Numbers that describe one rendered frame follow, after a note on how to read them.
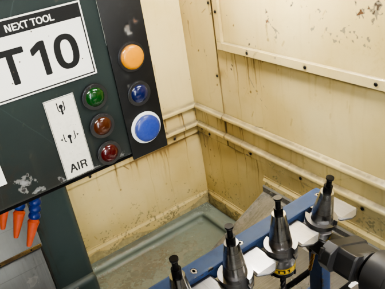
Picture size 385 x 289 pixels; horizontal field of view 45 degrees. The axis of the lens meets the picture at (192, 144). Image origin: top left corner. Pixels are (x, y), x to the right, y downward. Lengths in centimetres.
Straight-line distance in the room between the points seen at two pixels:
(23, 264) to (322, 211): 78
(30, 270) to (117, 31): 95
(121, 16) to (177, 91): 133
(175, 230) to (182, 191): 17
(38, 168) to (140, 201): 142
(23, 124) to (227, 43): 114
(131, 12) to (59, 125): 13
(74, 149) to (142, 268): 141
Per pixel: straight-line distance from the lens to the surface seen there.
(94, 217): 181
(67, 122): 47
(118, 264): 190
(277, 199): 82
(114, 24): 47
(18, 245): 127
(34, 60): 44
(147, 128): 50
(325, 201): 90
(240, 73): 155
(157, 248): 194
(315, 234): 92
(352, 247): 92
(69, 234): 135
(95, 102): 47
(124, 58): 47
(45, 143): 47
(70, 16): 45
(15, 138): 46
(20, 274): 132
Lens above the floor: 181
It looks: 28 degrees down
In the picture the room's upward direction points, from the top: 9 degrees counter-clockwise
